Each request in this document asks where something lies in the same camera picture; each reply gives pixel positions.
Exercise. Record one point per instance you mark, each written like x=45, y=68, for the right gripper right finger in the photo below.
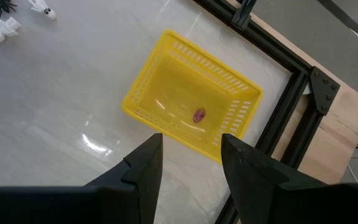
x=253, y=186

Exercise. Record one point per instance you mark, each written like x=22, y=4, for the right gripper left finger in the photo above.
x=141, y=174

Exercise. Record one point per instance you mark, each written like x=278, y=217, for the purple translucent witch hat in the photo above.
x=199, y=115

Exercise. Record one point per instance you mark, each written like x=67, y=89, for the white plastic ghost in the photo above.
x=43, y=9
x=6, y=28

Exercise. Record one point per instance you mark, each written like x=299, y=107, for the black plastic spider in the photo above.
x=2, y=5

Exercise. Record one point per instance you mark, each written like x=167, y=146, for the yellow plastic basket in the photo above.
x=182, y=87

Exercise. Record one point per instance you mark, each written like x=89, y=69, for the black aluminium table frame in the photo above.
x=286, y=105

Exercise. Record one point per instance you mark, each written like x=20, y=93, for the black frame clamp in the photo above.
x=242, y=14

